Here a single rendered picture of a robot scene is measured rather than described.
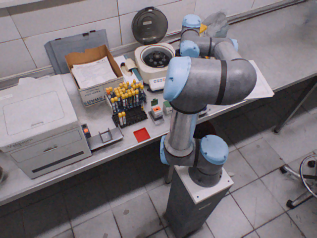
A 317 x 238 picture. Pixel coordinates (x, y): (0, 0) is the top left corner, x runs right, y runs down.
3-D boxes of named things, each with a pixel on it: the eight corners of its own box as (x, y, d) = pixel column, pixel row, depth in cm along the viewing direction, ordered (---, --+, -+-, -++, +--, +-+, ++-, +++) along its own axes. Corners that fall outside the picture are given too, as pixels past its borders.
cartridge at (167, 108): (166, 115, 134) (167, 108, 128) (162, 109, 136) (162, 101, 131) (172, 113, 135) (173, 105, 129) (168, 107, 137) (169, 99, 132)
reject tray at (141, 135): (138, 143, 123) (138, 142, 123) (132, 132, 127) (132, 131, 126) (150, 138, 125) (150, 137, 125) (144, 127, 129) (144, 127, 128)
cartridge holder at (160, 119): (155, 125, 130) (155, 121, 127) (148, 113, 134) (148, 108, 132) (164, 121, 131) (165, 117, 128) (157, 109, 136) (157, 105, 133)
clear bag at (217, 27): (208, 50, 167) (214, 25, 152) (189, 37, 174) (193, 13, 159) (232, 34, 177) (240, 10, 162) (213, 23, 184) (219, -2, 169)
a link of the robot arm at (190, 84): (194, 172, 102) (228, 85, 56) (158, 168, 102) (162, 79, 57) (194, 146, 108) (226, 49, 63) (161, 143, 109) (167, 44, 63)
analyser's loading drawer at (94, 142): (83, 154, 116) (81, 149, 112) (79, 143, 120) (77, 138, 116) (124, 138, 122) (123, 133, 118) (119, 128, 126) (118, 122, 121)
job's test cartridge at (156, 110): (154, 120, 130) (155, 113, 125) (151, 113, 132) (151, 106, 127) (161, 117, 131) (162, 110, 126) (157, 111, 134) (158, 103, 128)
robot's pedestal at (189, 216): (200, 227, 184) (234, 184, 113) (177, 240, 178) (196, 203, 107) (187, 202, 194) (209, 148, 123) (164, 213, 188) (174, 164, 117)
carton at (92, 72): (84, 108, 135) (78, 89, 122) (70, 74, 149) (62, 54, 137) (126, 94, 142) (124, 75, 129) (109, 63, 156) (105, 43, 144)
